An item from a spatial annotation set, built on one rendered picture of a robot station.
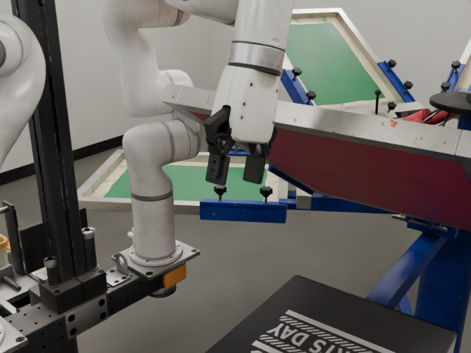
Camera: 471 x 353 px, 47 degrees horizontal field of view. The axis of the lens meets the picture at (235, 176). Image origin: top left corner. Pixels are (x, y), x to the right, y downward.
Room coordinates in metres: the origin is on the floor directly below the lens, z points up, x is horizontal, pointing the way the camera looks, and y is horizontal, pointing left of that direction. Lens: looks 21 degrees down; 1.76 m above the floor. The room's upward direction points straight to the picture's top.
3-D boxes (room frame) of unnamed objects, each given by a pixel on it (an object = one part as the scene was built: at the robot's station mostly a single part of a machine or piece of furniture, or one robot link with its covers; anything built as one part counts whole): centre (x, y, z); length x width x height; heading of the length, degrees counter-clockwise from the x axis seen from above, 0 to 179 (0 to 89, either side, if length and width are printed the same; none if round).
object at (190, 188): (2.00, 0.04, 1.05); 1.08 x 0.61 x 0.23; 84
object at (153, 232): (1.13, 0.20, 1.21); 0.16 x 0.13 x 0.15; 48
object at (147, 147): (1.12, 0.18, 1.37); 0.13 x 0.10 x 0.16; 123
